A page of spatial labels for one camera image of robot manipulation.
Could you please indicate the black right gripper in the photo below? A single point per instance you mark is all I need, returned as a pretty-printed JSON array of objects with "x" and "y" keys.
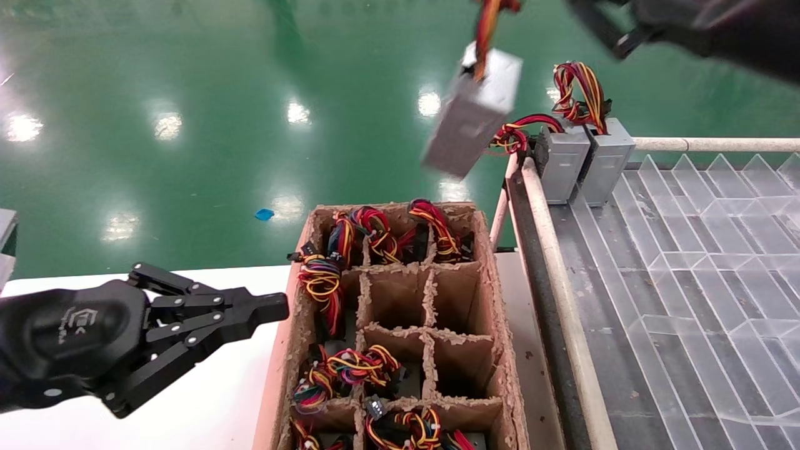
[{"x": 687, "y": 22}]

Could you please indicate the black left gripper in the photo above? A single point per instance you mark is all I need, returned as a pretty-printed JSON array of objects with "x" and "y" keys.
[{"x": 69, "y": 340}]

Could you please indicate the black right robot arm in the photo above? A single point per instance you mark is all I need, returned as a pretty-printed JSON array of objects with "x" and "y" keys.
[{"x": 769, "y": 44}]

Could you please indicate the blue scrap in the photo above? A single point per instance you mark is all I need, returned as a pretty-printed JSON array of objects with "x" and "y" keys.
[{"x": 264, "y": 215}]

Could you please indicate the grey metal box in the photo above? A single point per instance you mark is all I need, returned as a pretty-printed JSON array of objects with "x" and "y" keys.
[{"x": 6, "y": 237}]

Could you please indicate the cream rack pipe leg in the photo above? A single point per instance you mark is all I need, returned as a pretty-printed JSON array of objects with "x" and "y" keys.
[{"x": 502, "y": 212}]

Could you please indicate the brown cardboard divider box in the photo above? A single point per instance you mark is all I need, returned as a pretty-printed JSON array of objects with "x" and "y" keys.
[{"x": 456, "y": 300}]

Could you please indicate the black rack edge strip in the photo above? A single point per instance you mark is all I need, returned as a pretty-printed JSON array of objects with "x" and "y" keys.
[{"x": 544, "y": 325}]

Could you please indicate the cream rack pipe rail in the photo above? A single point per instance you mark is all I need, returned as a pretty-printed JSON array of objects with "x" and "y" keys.
[
  {"x": 562, "y": 294},
  {"x": 719, "y": 144}
]

